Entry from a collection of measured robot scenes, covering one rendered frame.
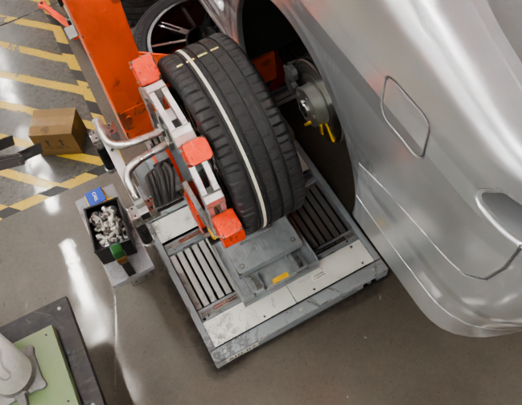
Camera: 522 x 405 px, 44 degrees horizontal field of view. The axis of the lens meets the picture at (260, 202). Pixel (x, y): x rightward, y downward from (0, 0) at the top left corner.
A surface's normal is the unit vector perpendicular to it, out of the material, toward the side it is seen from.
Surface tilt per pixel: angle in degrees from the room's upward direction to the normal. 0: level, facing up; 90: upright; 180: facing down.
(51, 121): 0
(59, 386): 0
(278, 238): 0
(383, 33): 78
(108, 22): 90
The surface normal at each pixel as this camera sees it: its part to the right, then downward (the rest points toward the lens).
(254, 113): 0.17, -0.04
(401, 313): -0.09, -0.50
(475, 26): -0.26, -0.20
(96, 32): 0.47, 0.74
